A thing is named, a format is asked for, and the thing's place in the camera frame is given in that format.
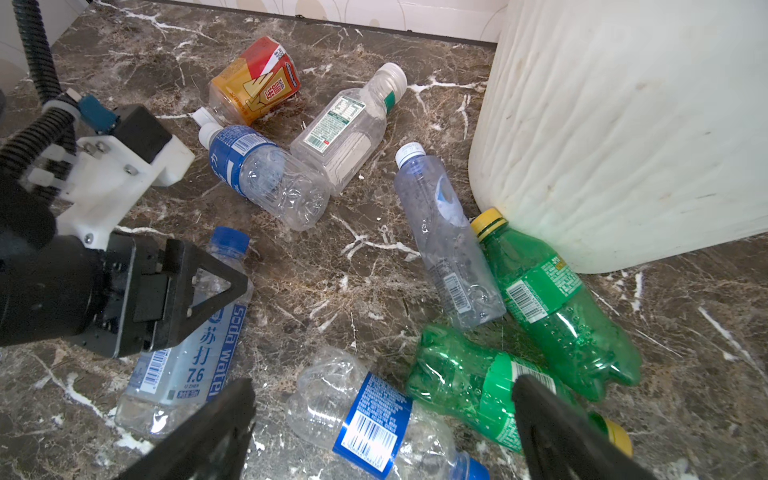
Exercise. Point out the clear bottle purple tint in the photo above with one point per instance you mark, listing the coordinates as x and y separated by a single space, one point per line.
445 240

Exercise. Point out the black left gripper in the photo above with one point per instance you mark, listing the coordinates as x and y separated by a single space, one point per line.
114 302

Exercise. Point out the clear bottle green white label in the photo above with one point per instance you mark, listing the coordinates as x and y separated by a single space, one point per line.
350 128

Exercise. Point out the white waste bin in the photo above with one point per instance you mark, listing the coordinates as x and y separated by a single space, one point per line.
624 132

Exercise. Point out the clear bottle blue label white cap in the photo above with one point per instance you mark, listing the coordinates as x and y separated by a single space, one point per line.
293 191

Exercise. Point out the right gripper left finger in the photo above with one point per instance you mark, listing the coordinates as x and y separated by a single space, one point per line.
212 444

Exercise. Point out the orange red label bottle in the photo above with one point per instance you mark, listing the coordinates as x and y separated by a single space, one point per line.
255 83

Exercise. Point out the small crushed bottle blue cap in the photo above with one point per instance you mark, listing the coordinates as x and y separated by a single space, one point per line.
341 406

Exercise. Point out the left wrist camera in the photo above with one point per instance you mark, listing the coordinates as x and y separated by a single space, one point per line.
129 153

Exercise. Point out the green bottle yellow cap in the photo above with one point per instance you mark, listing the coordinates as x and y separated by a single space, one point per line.
456 377

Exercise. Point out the clear bottle pale blue label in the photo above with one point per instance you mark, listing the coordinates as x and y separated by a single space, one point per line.
169 386

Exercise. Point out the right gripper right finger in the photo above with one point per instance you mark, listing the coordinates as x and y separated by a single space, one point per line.
558 443

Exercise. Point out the green bottle upper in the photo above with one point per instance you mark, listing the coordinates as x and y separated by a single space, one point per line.
583 347

